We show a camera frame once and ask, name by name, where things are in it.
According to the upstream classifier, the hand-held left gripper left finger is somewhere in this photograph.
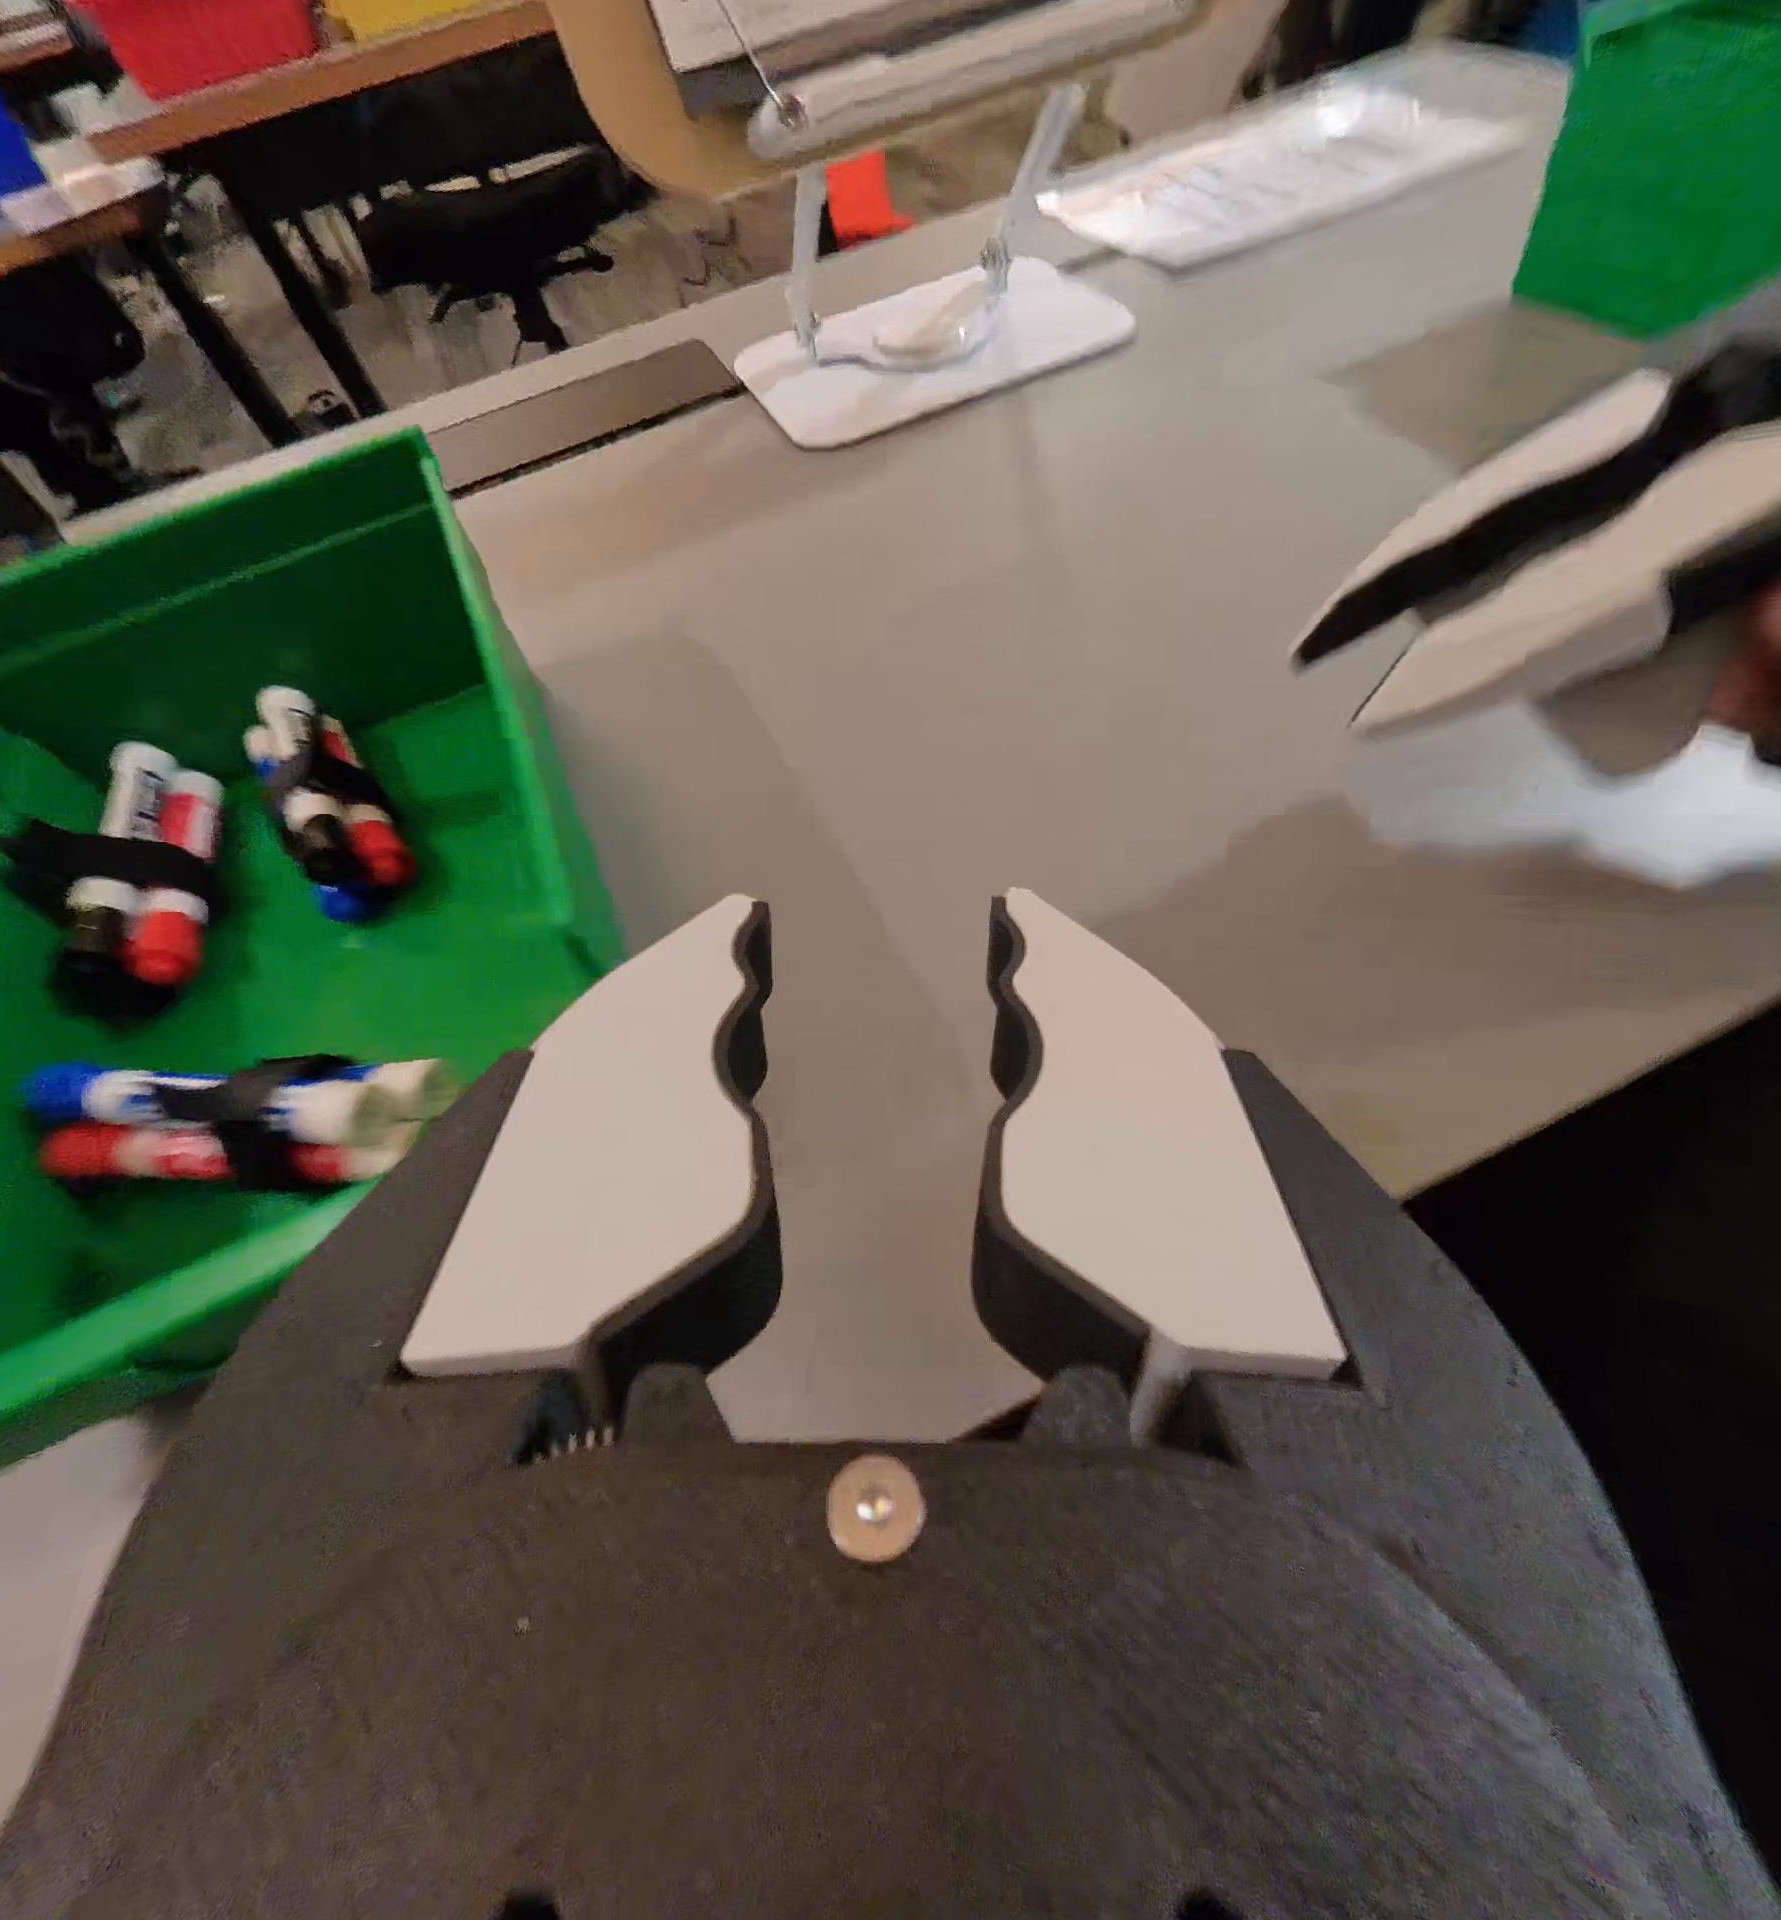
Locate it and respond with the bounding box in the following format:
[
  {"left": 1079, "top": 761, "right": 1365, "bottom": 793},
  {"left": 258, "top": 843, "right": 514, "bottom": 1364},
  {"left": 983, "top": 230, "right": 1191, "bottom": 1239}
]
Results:
[{"left": 397, "top": 894, "right": 783, "bottom": 1404}]

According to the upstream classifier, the wooden background table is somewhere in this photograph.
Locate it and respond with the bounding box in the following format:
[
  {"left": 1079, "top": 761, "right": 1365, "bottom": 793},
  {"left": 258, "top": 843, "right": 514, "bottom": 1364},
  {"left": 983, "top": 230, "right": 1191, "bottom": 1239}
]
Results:
[
  {"left": 0, "top": 177, "right": 179, "bottom": 301},
  {"left": 79, "top": 0, "right": 562, "bottom": 167}
]

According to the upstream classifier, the grey desk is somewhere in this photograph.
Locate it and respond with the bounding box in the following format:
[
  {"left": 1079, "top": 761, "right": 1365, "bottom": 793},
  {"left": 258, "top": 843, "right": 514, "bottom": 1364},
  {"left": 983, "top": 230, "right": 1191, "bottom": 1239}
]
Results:
[{"left": 0, "top": 41, "right": 1781, "bottom": 1914}]

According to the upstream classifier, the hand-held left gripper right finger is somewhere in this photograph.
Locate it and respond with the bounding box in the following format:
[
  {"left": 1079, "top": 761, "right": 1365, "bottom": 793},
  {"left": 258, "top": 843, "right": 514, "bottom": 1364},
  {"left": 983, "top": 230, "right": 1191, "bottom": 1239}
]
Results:
[{"left": 972, "top": 889, "right": 1355, "bottom": 1442}]

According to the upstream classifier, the tan cardboard piece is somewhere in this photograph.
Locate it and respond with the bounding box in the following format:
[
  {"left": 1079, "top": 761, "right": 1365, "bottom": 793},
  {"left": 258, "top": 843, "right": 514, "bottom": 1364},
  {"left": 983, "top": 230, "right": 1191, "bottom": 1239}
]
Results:
[{"left": 545, "top": 0, "right": 779, "bottom": 203}]

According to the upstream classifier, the laminated paper sheet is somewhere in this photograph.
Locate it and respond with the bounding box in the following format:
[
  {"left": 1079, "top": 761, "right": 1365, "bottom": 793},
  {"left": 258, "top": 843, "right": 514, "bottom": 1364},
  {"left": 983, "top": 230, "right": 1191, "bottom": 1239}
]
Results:
[{"left": 1036, "top": 60, "right": 1537, "bottom": 275}]

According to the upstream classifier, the clear stand bracket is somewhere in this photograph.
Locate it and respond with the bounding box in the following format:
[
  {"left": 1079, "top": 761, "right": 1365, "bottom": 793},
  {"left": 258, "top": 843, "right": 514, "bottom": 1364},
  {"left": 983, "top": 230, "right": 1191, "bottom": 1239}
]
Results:
[{"left": 788, "top": 82, "right": 1089, "bottom": 374}]

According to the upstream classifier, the yellow plastic bin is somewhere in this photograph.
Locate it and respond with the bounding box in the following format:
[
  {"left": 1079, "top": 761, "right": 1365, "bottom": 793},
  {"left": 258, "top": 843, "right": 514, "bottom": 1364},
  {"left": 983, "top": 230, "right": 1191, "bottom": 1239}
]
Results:
[{"left": 324, "top": 0, "right": 509, "bottom": 47}]

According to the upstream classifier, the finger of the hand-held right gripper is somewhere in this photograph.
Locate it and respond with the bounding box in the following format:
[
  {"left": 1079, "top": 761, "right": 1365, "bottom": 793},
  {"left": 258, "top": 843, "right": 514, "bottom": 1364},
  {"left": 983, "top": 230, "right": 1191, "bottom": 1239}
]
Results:
[
  {"left": 1346, "top": 405, "right": 1781, "bottom": 740},
  {"left": 1287, "top": 367, "right": 1679, "bottom": 668}
]

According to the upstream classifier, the silver monitor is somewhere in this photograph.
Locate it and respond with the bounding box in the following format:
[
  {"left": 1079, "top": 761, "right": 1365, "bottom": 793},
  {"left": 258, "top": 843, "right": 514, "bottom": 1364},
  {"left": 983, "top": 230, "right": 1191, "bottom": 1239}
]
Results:
[{"left": 646, "top": 0, "right": 1207, "bottom": 167}]

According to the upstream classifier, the dark desk cable slot cover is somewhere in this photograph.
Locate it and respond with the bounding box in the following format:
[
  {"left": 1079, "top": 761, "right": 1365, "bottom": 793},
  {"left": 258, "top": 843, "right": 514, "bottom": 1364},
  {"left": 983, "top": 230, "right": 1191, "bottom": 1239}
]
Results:
[{"left": 424, "top": 336, "right": 746, "bottom": 494}]

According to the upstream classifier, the green plastic bin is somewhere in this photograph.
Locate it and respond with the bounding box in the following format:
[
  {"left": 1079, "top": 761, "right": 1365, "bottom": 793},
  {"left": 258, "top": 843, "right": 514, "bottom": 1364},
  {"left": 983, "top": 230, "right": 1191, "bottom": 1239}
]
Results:
[
  {"left": 0, "top": 427, "right": 629, "bottom": 1501},
  {"left": 1513, "top": 0, "right": 1781, "bottom": 345}
]

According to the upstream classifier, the black office chair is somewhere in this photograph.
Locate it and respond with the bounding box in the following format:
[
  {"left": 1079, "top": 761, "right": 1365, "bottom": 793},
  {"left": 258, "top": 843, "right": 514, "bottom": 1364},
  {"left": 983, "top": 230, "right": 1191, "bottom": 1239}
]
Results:
[
  {"left": 356, "top": 142, "right": 635, "bottom": 360},
  {"left": 0, "top": 276, "right": 150, "bottom": 520}
]

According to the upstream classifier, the red plastic bin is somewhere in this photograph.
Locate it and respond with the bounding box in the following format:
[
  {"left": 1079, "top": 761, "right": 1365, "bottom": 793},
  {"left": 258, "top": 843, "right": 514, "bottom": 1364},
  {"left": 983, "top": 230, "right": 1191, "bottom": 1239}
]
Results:
[{"left": 72, "top": 0, "right": 324, "bottom": 104}]

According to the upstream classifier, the black dry erase marker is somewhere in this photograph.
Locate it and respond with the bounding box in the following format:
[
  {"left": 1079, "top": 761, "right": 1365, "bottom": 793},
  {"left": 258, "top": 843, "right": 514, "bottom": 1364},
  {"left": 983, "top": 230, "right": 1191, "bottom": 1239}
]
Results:
[
  {"left": 244, "top": 688, "right": 354, "bottom": 887},
  {"left": 57, "top": 742, "right": 173, "bottom": 1022}
]

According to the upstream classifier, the white flat stand base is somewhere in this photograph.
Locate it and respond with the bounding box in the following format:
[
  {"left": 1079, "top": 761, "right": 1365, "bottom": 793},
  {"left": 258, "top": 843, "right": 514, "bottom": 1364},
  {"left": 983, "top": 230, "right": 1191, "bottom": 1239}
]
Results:
[{"left": 732, "top": 252, "right": 1141, "bottom": 452}]

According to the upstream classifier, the red plastic object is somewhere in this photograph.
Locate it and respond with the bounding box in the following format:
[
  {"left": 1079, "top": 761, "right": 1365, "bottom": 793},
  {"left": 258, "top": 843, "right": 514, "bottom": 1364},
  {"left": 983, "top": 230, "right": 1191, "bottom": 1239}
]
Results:
[{"left": 825, "top": 150, "right": 917, "bottom": 248}]

